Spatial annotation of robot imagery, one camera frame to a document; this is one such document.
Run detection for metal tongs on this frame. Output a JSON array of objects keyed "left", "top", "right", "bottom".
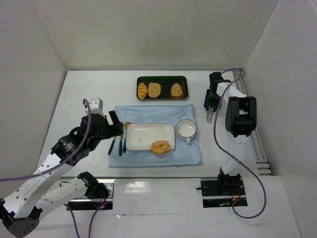
[{"left": 206, "top": 107, "right": 213, "bottom": 123}]

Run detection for bagel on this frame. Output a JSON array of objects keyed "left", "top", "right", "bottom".
[{"left": 151, "top": 140, "right": 171, "bottom": 155}]

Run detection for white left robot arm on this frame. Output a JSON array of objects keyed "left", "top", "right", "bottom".
[{"left": 0, "top": 111, "right": 123, "bottom": 238}]

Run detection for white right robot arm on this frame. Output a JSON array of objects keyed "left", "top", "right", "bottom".
[{"left": 204, "top": 72, "right": 257, "bottom": 195}]

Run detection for right bread slice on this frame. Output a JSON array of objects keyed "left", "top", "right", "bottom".
[{"left": 170, "top": 83, "right": 184, "bottom": 98}]

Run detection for bread slice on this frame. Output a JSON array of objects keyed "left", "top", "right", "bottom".
[
  {"left": 148, "top": 82, "right": 161, "bottom": 99},
  {"left": 170, "top": 83, "right": 184, "bottom": 98}
]

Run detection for dark green bread tray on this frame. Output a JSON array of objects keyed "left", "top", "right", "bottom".
[{"left": 136, "top": 76, "right": 189, "bottom": 101}]

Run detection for left bread slice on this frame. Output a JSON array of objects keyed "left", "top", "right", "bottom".
[{"left": 148, "top": 82, "right": 161, "bottom": 99}]

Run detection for white rectangular plate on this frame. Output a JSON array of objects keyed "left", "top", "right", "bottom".
[{"left": 126, "top": 123, "right": 175, "bottom": 151}]

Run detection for croissant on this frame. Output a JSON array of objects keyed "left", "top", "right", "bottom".
[{"left": 137, "top": 82, "right": 148, "bottom": 100}]

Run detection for light blue cloth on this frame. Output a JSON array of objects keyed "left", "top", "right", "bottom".
[{"left": 108, "top": 104, "right": 203, "bottom": 168}]

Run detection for gold spoon teal handle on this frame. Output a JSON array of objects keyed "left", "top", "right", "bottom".
[{"left": 119, "top": 121, "right": 131, "bottom": 156}]

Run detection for knife with teal handle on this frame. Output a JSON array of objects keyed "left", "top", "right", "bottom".
[{"left": 107, "top": 136, "right": 116, "bottom": 155}]

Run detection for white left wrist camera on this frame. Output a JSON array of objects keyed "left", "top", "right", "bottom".
[{"left": 84, "top": 98, "right": 105, "bottom": 117}]

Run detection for gold fork teal handle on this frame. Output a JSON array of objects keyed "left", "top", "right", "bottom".
[{"left": 122, "top": 126, "right": 127, "bottom": 153}]

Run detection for white two-handled soup cup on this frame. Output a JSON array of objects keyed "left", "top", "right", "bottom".
[{"left": 175, "top": 118, "right": 197, "bottom": 144}]

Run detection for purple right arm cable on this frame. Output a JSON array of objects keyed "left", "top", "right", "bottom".
[{"left": 213, "top": 68, "right": 268, "bottom": 219}]

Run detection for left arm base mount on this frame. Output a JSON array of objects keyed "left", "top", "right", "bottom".
[{"left": 67, "top": 179, "right": 114, "bottom": 211}]

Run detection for aluminium rail frame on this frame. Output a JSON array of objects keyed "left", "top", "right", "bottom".
[{"left": 232, "top": 69, "right": 273, "bottom": 176}]

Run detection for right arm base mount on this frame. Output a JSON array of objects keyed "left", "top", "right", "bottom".
[{"left": 196, "top": 175, "right": 248, "bottom": 208}]

